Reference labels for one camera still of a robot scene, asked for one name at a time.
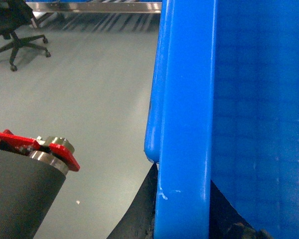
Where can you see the steel roller shelf rack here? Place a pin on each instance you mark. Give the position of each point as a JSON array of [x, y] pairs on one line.
[[96, 15]]

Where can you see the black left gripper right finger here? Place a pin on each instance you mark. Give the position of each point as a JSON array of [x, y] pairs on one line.
[[226, 223]]

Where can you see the large blue plastic crate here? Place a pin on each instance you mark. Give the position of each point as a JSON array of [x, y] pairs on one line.
[[224, 108]]

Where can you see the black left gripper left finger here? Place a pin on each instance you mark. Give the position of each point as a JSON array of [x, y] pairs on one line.
[[138, 220]]

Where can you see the red conveyor end bracket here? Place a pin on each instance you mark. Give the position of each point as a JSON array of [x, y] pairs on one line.
[[55, 145]]

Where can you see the black office chair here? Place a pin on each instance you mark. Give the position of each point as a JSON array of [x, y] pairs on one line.
[[13, 15]]

